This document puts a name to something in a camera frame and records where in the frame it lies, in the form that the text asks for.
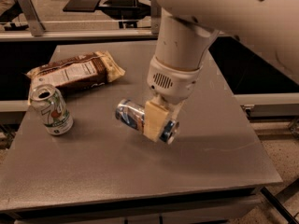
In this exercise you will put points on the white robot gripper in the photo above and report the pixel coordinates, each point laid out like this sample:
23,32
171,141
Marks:
173,82

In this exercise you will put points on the blue silver Red Bull can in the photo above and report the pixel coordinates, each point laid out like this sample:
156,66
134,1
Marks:
133,114

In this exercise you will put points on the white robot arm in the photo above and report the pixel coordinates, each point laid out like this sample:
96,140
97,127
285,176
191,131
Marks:
188,28

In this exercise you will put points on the white green 7up can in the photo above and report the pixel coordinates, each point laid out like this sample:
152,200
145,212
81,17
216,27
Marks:
49,104

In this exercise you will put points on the brown white snack bag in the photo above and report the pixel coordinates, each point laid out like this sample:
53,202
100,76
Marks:
77,73

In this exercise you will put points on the black desk with chair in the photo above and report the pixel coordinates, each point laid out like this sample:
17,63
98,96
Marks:
126,12

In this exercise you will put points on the dark office chair left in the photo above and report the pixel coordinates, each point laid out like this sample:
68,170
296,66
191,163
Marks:
9,10

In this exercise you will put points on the middle metal glass bracket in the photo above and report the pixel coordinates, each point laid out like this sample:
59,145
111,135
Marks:
155,13

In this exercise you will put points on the metal glass bracket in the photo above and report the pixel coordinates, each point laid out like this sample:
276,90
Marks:
35,25
155,13

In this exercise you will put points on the left metal glass bracket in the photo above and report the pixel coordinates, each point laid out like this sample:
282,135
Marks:
35,25

